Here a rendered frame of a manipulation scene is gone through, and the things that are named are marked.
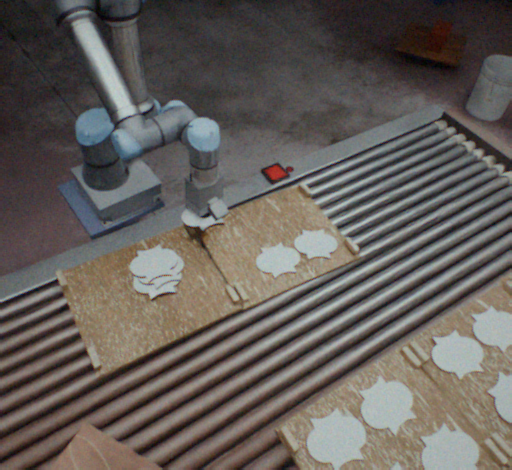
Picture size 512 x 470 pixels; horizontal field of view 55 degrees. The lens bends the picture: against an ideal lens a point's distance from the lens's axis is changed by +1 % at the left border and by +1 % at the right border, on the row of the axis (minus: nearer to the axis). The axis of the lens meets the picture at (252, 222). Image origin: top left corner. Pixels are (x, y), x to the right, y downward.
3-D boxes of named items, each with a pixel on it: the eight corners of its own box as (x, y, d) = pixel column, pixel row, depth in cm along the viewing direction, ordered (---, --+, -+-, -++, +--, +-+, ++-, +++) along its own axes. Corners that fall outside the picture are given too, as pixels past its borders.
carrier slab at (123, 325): (56, 276, 142) (55, 273, 141) (187, 226, 157) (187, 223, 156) (98, 379, 123) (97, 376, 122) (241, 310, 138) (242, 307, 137)
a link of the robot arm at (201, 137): (207, 110, 121) (226, 129, 117) (207, 145, 130) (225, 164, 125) (179, 120, 118) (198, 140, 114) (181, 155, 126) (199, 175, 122)
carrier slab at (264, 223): (192, 226, 158) (192, 222, 156) (299, 187, 172) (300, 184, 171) (244, 311, 138) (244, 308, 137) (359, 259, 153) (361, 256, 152)
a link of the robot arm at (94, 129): (75, 148, 157) (65, 113, 147) (114, 134, 163) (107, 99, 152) (91, 170, 151) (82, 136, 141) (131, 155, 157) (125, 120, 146)
